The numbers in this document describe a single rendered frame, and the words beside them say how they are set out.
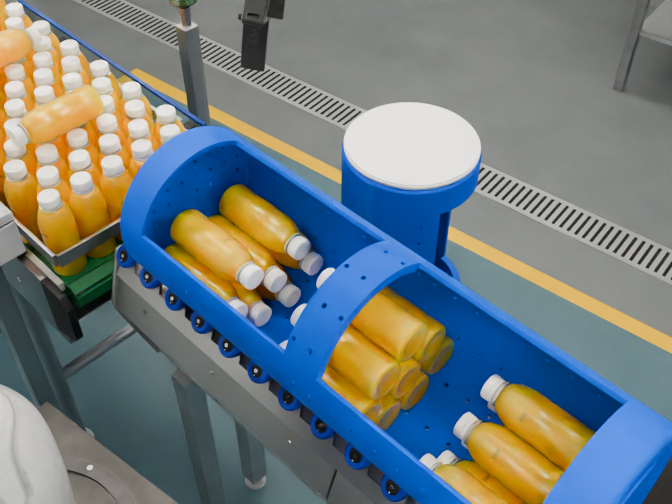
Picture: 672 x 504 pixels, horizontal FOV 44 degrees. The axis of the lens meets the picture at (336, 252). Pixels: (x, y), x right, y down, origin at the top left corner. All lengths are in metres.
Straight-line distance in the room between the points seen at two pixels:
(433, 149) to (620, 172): 1.81
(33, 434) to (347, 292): 0.44
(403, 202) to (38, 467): 0.91
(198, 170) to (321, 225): 0.23
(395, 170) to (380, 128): 0.14
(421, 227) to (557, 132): 1.94
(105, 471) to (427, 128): 0.95
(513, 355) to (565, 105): 2.51
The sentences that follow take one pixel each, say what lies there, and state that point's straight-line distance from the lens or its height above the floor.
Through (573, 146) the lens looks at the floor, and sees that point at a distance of 3.50.
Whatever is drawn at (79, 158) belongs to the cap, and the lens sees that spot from 1.66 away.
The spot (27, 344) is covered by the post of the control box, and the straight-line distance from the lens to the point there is 1.88.
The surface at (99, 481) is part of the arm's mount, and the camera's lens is 1.20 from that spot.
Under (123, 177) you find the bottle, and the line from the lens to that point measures 1.64.
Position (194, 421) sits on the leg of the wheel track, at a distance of 1.92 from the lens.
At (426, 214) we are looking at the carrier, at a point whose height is 0.96.
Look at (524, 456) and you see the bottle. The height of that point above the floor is 1.09.
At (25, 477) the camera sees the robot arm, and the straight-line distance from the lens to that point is 0.97.
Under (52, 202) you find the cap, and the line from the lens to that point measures 1.58.
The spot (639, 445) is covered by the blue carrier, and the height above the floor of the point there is 1.23.
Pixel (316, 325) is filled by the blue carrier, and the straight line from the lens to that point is 1.15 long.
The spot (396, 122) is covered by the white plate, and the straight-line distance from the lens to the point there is 1.75.
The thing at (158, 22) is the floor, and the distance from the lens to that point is 4.24.
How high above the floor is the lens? 2.08
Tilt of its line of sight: 45 degrees down
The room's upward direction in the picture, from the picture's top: straight up
